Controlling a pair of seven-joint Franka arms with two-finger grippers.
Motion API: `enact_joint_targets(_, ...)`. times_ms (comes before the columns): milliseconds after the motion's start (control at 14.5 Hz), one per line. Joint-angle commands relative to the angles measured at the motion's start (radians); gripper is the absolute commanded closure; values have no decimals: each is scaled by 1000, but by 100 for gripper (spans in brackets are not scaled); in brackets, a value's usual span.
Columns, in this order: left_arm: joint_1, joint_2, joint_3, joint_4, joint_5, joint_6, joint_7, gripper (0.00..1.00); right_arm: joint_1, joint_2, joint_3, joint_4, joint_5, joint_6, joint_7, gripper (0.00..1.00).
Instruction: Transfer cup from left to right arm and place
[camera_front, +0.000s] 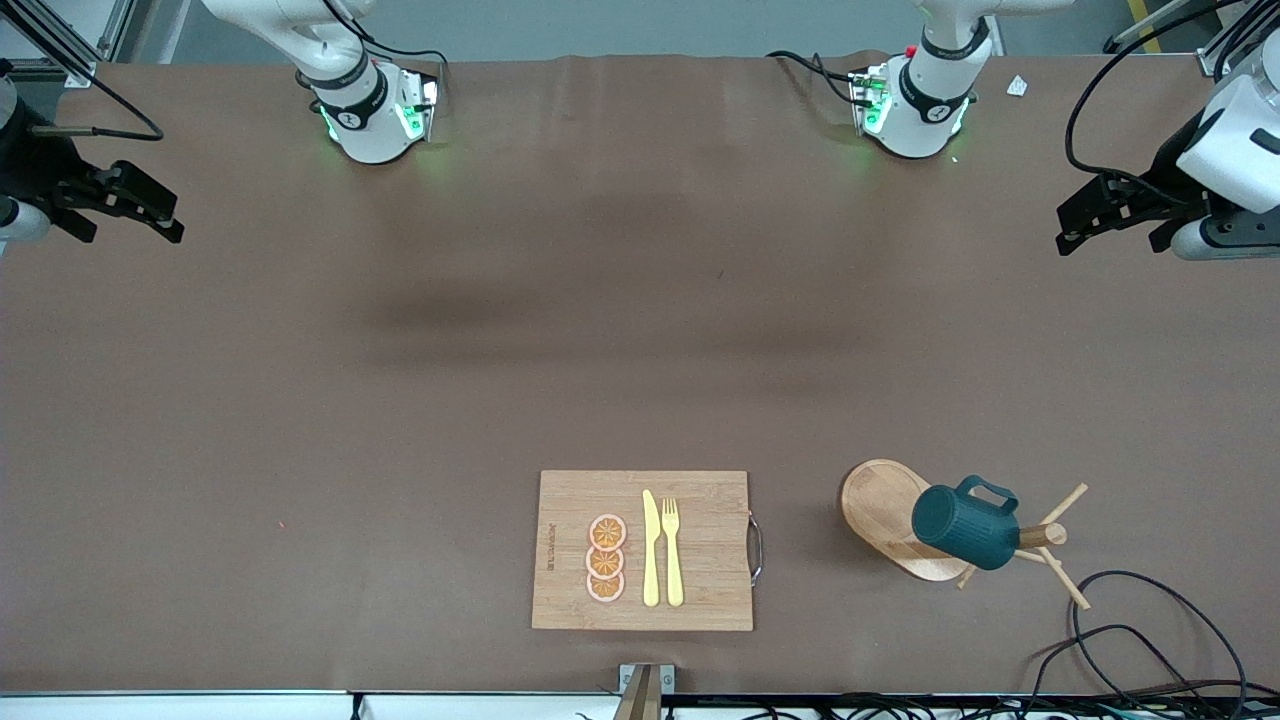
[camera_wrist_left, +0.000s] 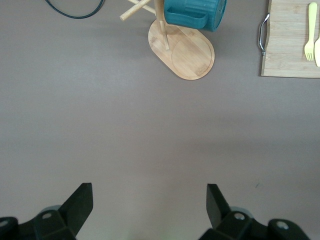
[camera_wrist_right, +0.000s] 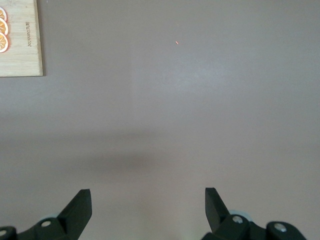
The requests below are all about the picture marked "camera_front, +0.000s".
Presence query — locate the wooden cutting board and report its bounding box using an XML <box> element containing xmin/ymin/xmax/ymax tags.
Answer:
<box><xmin>531</xmin><ymin>470</ymin><xmax>764</xmax><ymax>632</ymax></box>

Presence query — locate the wooden mug tree stand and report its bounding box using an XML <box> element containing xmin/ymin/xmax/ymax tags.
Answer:
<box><xmin>840</xmin><ymin>459</ymin><xmax>1091</xmax><ymax>611</ymax></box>

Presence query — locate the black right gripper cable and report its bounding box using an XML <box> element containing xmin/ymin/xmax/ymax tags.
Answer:
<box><xmin>0</xmin><ymin>58</ymin><xmax>165</xmax><ymax>142</ymax></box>

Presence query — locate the yellow plastic fork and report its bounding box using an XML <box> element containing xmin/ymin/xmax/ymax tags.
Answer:
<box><xmin>661</xmin><ymin>497</ymin><xmax>685</xmax><ymax>608</ymax></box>

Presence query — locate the aluminium frame strut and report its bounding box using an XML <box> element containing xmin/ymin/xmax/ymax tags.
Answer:
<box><xmin>0</xmin><ymin>0</ymin><xmax>137</xmax><ymax>91</ymax></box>
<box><xmin>1100</xmin><ymin>0</ymin><xmax>1280</xmax><ymax>83</ymax></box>

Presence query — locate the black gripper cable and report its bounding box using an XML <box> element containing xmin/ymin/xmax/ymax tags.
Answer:
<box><xmin>0</xmin><ymin>58</ymin><xmax>165</xmax><ymax>142</ymax></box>
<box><xmin>1064</xmin><ymin>0</ymin><xmax>1253</xmax><ymax>183</ymax></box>

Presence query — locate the black looped cable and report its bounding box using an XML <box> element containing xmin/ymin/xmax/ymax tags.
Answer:
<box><xmin>1072</xmin><ymin>570</ymin><xmax>1251</xmax><ymax>720</ymax></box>
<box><xmin>1025</xmin><ymin>624</ymin><xmax>1216</xmax><ymax>720</ymax></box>

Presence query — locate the metal table edge bracket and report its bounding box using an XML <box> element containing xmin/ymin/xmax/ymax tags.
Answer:
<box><xmin>617</xmin><ymin>663</ymin><xmax>676</xmax><ymax>720</ymax></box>

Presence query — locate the yellow plastic knife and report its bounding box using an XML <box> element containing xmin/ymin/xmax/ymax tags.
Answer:
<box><xmin>642</xmin><ymin>489</ymin><xmax>662</xmax><ymax>608</ymax></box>

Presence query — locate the black left arm base cable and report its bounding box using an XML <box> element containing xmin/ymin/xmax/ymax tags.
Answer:
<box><xmin>767</xmin><ymin>50</ymin><xmax>863</xmax><ymax>107</ymax></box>

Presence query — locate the black right arm base cable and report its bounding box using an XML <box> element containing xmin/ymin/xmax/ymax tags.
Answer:
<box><xmin>320</xmin><ymin>0</ymin><xmax>448</xmax><ymax>69</ymax></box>

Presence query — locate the black arm base cable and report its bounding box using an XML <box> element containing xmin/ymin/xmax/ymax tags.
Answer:
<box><xmin>767</xmin><ymin>50</ymin><xmax>863</xmax><ymax>107</ymax></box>
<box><xmin>320</xmin><ymin>0</ymin><xmax>448</xmax><ymax>69</ymax></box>

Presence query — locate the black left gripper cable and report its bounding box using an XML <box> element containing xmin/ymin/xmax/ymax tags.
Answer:
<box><xmin>1064</xmin><ymin>0</ymin><xmax>1253</xmax><ymax>183</ymax></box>

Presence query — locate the white table edge rail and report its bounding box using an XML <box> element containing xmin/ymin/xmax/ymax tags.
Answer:
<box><xmin>0</xmin><ymin>690</ymin><xmax>621</xmax><ymax>720</ymax></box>

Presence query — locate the teal ribbed mug yellow inside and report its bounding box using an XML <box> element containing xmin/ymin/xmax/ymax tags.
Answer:
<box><xmin>911</xmin><ymin>475</ymin><xmax>1021</xmax><ymax>571</ymax></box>

